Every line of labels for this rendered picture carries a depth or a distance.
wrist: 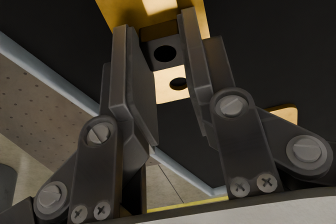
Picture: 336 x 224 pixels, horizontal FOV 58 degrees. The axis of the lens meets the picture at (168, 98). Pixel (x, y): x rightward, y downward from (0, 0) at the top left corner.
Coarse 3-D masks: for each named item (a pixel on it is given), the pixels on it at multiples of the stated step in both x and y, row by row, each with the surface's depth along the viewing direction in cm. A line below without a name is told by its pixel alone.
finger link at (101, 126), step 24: (96, 120) 9; (96, 144) 9; (120, 144) 9; (96, 168) 8; (120, 168) 8; (144, 168) 11; (72, 192) 8; (96, 192) 8; (120, 192) 8; (144, 192) 10; (72, 216) 7; (96, 216) 7; (120, 216) 8
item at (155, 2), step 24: (96, 0) 11; (120, 0) 11; (144, 0) 11; (168, 0) 11; (192, 0) 11; (120, 24) 12; (144, 24) 12; (168, 24) 12; (144, 48) 12; (168, 48) 13; (168, 72) 14; (168, 96) 16
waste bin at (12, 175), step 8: (0, 168) 250; (8, 168) 256; (0, 176) 246; (8, 176) 253; (16, 176) 265; (0, 184) 243; (8, 184) 250; (0, 192) 240; (8, 192) 248; (0, 200) 238; (8, 200) 246; (0, 208) 235
